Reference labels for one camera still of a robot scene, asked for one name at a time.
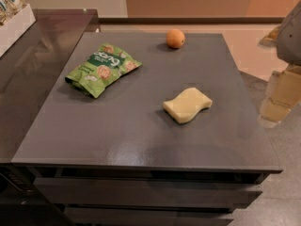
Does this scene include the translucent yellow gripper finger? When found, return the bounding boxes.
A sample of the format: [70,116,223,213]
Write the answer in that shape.
[258,64,301,128]

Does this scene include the orange fruit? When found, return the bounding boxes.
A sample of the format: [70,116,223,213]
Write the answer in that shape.
[166,29,185,49]

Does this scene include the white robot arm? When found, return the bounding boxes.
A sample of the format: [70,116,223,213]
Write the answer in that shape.
[258,1,301,128]

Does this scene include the yellow wavy sponge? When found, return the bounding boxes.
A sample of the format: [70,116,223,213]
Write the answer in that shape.
[163,88,213,124]

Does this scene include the grey drawer cabinet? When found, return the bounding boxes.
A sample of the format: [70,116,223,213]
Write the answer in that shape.
[13,33,281,226]

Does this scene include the green snack bag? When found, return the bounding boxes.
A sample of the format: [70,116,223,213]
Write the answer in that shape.
[65,43,142,99]

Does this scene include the dark glossy side table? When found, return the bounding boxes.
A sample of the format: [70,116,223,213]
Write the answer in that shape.
[0,8,100,226]

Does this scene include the white box with snacks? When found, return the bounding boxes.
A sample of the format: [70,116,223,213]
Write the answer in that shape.
[0,0,36,57]

